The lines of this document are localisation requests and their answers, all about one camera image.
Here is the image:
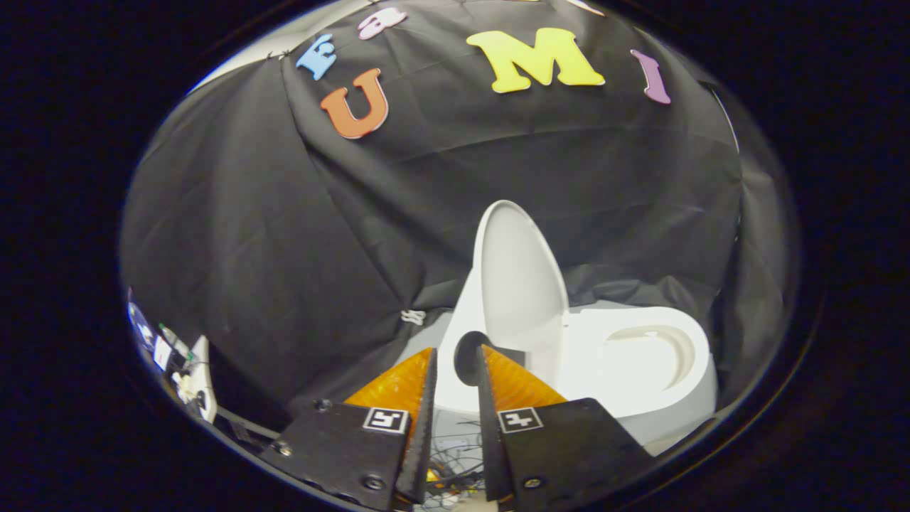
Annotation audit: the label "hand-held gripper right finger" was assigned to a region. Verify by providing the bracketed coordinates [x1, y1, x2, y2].
[475, 345, 651, 509]

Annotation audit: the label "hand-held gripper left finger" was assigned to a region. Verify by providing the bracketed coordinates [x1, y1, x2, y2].
[259, 347, 438, 511]

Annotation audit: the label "grey lid lift handle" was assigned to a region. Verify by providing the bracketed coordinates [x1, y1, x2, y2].
[454, 331, 527, 387]

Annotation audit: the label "white toilet lid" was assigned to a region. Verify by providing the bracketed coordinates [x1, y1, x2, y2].
[472, 200, 569, 370]

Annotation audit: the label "white toilet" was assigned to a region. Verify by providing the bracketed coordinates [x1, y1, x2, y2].
[434, 270, 719, 449]

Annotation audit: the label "black backdrop cloth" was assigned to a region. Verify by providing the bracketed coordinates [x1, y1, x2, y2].
[119, 0, 801, 427]

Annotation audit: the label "black floor cables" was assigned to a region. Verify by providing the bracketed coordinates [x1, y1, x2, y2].
[423, 420, 491, 509]

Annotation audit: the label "white device with cables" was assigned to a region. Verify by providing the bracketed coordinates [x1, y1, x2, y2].
[171, 334, 218, 424]

